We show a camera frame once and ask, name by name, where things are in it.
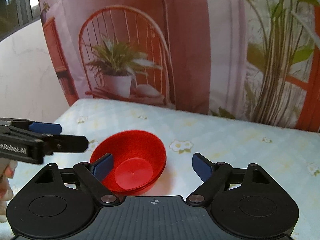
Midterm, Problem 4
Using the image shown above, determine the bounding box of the red plastic bowl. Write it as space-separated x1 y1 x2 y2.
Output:
90 130 167 196

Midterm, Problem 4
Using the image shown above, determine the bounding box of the printed room backdrop cloth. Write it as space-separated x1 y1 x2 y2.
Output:
39 0 319 132

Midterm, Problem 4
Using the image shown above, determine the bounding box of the person's left hand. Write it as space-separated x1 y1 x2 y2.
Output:
0 160 17 223

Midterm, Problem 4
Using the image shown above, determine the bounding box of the floral checkered tablecloth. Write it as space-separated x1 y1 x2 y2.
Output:
7 97 320 240

